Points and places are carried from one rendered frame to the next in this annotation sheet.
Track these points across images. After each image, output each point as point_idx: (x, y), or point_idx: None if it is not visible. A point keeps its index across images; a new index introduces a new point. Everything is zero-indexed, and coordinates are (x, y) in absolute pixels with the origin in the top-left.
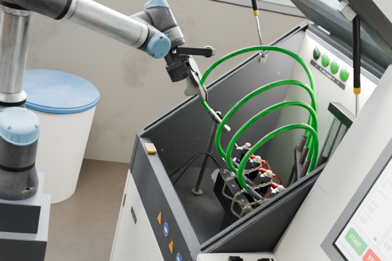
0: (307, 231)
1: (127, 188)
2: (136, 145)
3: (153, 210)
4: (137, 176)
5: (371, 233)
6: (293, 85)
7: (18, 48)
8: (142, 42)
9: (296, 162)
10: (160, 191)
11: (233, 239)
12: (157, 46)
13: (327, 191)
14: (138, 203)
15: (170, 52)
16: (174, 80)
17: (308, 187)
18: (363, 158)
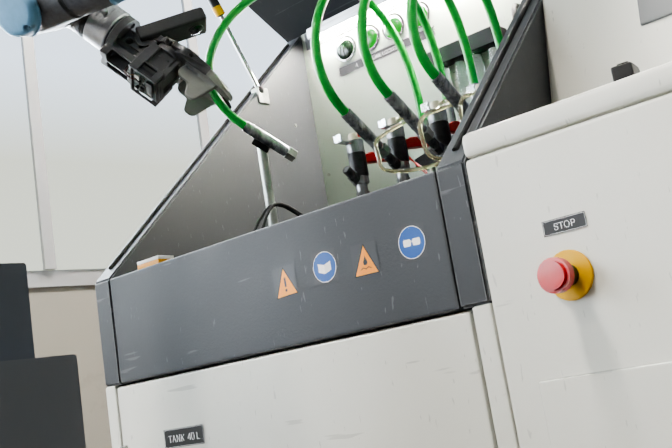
0: (597, 46)
1: (124, 429)
2: (110, 303)
3: (251, 311)
4: (149, 348)
5: None
6: (329, 138)
7: None
8: None
9: None
10: (255, 241)
11: (495, 111)
12: None
13: None
14: (187, 387)
15: (121, 46)
16: (157, 77)
17: (539, 9)
18: None
